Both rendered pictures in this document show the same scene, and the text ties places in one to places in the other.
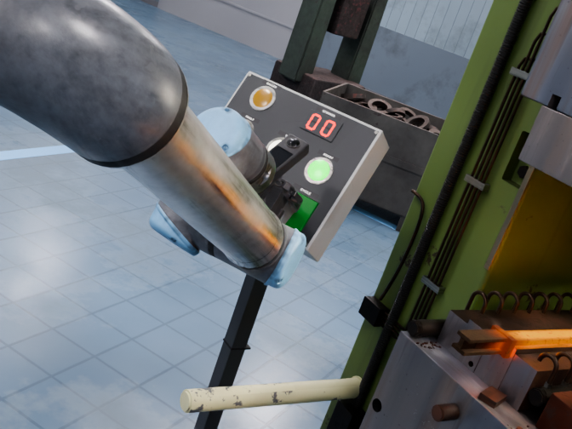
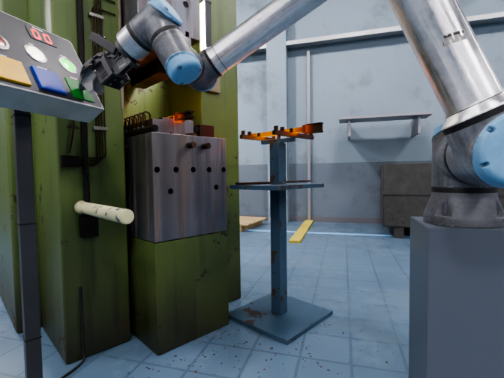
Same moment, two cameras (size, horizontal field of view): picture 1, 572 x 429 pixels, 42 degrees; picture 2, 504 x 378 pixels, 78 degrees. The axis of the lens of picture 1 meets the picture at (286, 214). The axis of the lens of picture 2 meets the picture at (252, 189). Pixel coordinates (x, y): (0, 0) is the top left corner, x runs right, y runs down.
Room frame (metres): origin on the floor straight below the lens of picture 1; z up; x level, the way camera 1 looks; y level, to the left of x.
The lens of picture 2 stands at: (0.98, 1.01, 0.74)
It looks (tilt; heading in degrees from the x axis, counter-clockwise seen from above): 3 degrees down; 264
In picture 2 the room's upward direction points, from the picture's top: 1 degrees counter-clockwise
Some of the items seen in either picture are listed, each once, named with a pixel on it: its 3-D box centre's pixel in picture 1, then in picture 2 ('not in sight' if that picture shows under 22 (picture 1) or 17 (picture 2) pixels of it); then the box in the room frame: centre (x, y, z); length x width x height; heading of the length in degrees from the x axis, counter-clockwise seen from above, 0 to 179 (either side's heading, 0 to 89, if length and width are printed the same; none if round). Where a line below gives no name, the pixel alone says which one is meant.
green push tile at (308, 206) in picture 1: (294, 212); (79, 91); (1.40, -0.01, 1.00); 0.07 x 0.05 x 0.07; 63
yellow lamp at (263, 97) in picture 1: (262, 98); not in sight; (1.57, 0.13, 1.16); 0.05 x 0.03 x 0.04; 38
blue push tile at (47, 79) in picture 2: not in sight; (48, 82); (1.44, 0.08, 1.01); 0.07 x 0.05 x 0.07; 63
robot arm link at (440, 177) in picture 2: not in sight; (465, 154); (0.31, 0.24, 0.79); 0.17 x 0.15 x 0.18; 70
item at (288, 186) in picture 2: not in sight; (277, 186); (0.67, -0.55, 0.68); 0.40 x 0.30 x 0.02; 40
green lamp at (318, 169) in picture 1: (318, 170); (67, 65); (1.44, -0.03, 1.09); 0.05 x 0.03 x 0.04; 38
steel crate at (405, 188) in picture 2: not in sight; (433, 198); (-1.61, -2.45, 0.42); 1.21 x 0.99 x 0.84; 150
